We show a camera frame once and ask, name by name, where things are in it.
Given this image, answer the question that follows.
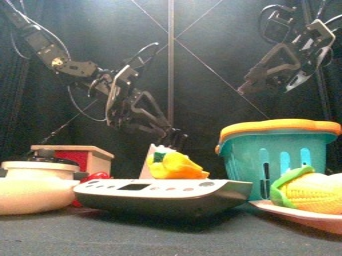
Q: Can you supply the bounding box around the yellow toy squash half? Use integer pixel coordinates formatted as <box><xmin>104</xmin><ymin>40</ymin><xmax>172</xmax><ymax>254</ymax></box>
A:
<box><xmin>145</xmin><ymin>151</ymin><xmax>211</xmax><ymax>180</ymax></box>

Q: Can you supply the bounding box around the wooden box with red front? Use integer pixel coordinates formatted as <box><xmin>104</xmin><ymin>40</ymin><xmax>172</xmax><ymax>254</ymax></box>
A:
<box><xmin>29</xmin><ymin>144</ymin><xmax>116</xmax><ymax>178</ymax></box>

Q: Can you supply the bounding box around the red toy piece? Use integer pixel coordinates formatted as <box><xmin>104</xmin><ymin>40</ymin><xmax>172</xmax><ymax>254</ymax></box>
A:
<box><xmin>70</xmin><ymin>171</ymin><xmax>112</xmax><ymax>208</ymax></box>

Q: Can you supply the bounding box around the grey toy kitchen scale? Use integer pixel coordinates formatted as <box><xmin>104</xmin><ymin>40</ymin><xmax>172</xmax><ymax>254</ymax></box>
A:
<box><xmin>72</xmin><ymin>177</ymin><xmax>253</xmax><ymax>219</ymax></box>

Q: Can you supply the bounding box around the teal basket with orange rim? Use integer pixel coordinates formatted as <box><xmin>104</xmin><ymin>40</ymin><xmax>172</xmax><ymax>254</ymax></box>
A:
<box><xmin>215</xmin><ymin>118</ymin><xmax>342</xmax><ymax>202</ymax></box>

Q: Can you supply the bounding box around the white toy cooking pot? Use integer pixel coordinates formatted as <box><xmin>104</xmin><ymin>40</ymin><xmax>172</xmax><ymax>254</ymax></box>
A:
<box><xmin>0</xmin><ymin>149</ymin><xmax>82</xmax><ymax>217</ymax></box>

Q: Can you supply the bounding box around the yellow toy corn cob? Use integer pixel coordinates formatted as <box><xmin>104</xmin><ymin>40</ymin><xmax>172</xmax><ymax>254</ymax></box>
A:
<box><xmin>268</xmin><ymin>165</ymin><xmax>342</xmax><ymax>215</ymax></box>

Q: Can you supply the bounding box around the white plate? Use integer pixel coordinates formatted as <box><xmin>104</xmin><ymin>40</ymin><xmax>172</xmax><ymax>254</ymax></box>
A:
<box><xmin>247</xmin><ymin>199</ymin><xmax>342</xmax><ymax>235</ymax></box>

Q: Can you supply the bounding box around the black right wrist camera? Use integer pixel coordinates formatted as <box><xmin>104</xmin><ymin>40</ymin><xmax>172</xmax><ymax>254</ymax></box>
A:
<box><xmin>257</xmin><ymin>3</ymin><xmax>299</xmax><ymax>46</ymax></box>

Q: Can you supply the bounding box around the metal frame pole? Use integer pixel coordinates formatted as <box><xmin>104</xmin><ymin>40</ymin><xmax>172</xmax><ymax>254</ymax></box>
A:
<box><xmin>167</xmin><ymin>0</ymin><xmax>176</xmax><ymax>127</ymax></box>

